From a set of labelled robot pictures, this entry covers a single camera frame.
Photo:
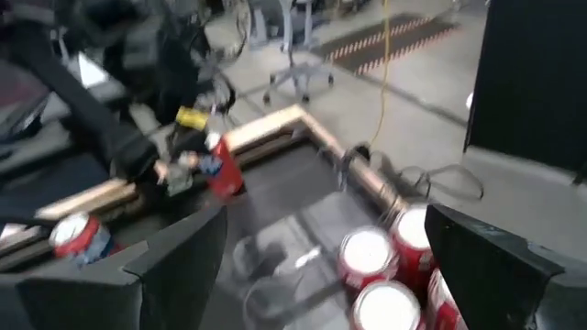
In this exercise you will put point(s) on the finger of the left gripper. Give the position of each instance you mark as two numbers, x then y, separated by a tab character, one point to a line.
179	176

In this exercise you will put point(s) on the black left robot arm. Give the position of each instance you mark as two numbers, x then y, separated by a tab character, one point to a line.
91	119

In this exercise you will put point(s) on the white paper sheet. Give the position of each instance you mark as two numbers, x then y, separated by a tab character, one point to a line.
91	71

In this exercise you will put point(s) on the wooden table frame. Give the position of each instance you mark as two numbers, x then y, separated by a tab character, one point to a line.
275	124

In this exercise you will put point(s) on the red Fanta strawberry can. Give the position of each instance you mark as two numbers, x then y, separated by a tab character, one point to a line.
227	174
75	238

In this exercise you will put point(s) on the black orange striped floor mat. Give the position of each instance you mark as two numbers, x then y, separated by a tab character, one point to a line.
413	41

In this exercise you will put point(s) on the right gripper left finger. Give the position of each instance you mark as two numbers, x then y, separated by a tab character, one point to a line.
183	275

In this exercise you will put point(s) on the yellow tape strip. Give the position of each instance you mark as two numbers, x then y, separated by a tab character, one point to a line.
192	118

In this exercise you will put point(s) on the grey office chair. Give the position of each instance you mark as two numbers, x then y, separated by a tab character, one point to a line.
298	71

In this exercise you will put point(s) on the red Coca-Cola can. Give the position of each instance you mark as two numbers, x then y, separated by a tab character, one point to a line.
442	311
367	254
385	307
413	229

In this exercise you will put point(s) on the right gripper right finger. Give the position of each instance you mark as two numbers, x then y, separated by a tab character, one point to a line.
504	284

